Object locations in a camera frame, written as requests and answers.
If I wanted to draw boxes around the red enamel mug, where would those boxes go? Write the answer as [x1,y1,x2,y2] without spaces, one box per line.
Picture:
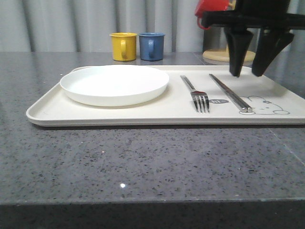
[195,0,236,30]

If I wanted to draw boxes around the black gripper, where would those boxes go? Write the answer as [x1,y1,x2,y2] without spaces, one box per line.
[201,0,305,77]

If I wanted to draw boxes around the yellow enamel mug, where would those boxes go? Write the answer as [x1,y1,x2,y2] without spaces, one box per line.
[110,32,137,62]

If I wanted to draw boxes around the white round plate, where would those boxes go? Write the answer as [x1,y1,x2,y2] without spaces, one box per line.
[60,65,170,106]

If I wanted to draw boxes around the silver metal fork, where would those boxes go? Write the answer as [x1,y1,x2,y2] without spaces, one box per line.
[180,75,210,114]

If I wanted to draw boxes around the wooden mug tree stand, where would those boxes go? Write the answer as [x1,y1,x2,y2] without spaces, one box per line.
[203,49,255,62]

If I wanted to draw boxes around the beige rabbit serving tray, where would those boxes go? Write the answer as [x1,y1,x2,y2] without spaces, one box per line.
[26,65,305,126]

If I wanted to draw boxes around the blue enamel mug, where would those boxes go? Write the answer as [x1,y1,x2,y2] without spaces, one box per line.
[139,32,165,61]

